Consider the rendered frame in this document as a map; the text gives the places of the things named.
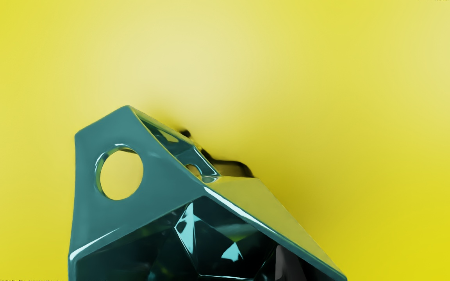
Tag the teal faceted mug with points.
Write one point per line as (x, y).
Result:
(162, 195)

